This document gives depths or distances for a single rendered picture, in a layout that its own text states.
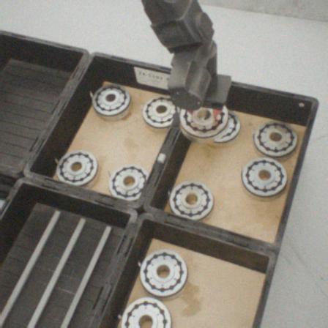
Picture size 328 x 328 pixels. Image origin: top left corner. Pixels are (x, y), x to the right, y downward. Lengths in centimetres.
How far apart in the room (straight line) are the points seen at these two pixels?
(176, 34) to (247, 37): 85
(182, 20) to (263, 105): 52
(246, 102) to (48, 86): 56
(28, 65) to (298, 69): 80
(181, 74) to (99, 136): 53
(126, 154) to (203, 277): 38
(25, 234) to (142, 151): 35
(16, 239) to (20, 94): 44
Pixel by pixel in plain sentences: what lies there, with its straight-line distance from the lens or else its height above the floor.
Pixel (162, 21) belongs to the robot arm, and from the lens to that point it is 83.
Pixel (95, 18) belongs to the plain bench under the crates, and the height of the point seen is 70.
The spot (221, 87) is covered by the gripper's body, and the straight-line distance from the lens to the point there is 97.
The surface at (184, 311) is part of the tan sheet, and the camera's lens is 110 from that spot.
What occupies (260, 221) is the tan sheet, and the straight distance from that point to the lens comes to 117.
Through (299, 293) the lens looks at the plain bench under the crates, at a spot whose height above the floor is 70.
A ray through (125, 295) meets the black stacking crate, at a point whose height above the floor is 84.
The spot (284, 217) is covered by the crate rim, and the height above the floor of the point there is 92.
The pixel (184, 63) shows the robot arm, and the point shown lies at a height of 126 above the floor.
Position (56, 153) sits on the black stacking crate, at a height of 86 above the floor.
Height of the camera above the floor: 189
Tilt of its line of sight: 58 degrees down
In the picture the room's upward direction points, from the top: 11 degrees counter-clockwise
